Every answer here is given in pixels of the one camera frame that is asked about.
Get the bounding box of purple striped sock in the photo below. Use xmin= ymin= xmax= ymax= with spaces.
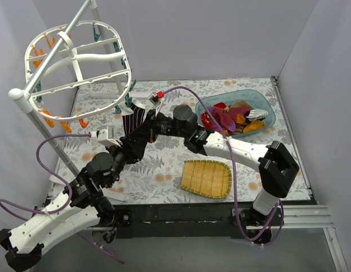
xmin=207 ymin=107 xmax=236 ymax=133
xmin=227 ymin=106 xmax=250 ymax=124

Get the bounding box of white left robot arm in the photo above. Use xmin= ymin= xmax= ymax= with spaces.
xmin=0 ymin=137 xmax=147 ymax=271

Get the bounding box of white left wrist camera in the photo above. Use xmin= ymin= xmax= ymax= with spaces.
xmin=95 ymin=126 xmax=121 ymax=147

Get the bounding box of white drying rack stand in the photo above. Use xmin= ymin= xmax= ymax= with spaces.
xmin=7 ymin=0 xmax=130 ymax=202

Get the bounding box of mustard yellow sock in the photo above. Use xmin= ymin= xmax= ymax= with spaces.
xmin=243 ymin=120 xmax=266 ymax=133

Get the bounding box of floral patterned table mat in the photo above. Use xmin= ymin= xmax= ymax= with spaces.
xmin=56 ymin=78 xmax=311 ymax=204

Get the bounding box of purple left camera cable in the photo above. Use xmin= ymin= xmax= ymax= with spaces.
xmin=0 ymin=133 xmax=125 ymax=265

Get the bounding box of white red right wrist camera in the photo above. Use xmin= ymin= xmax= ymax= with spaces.
xmin=147 ymin=91 xmax=164 ymax=116

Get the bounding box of white black pinstripe sock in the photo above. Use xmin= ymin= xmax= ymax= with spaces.
xmin=245 ymin=109 xmax=268 ymax=121

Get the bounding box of red white patterned sock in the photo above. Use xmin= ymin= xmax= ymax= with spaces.
xmin=200 ymin=102 xmax=229 ymax=128

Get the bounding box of black white striped sock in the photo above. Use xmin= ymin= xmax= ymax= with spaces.
xmin=119 ymin=98 xmax=146 ymax=136

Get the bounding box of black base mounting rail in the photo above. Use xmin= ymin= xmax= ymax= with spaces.
xmin=81 ymin=201 xmax=272 ymax=240

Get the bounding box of woven bamboo tray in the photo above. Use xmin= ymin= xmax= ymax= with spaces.
xmin=180 ymin=160 xmax=232 ymax=199

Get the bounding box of white round clip hanger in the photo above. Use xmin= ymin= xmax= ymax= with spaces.
xmin=15 ymin=20 xmax=132 ymax=133

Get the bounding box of purple camera cable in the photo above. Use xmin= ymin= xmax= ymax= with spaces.
xmin=0 ymin=133 xmax=125 ymax=265
xmin=163 ymin=86 xmax=285 ymax=246

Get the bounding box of blue transparent plastic basin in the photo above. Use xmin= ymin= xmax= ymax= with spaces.
xmin=195 ymin=89 xmax=276 ymax=139

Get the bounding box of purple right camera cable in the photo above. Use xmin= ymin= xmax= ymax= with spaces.
xmin=163 ymin=86 xmax=285 ymax=246

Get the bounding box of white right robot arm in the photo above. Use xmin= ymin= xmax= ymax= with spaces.
xmin=125 ymin=105 xmax=299 ymax=225

